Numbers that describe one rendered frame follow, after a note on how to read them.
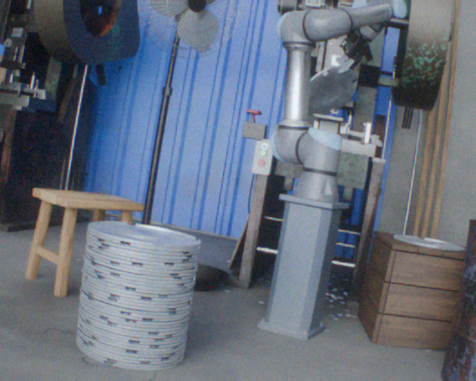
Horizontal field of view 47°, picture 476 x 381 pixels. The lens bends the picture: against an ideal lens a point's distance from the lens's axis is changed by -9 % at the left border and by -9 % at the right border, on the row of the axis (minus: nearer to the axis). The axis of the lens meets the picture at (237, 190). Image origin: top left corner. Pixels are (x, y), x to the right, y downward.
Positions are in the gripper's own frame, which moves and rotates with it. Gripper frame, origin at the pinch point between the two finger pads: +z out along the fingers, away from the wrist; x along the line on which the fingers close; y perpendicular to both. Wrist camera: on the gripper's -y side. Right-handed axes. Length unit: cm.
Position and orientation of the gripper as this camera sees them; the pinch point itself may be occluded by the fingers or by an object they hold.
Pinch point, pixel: (341, 70)
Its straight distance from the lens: 251.3
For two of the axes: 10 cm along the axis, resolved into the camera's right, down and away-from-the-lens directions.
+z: -5.4, 6.6, 5.3
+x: 3.8, 7.5, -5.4
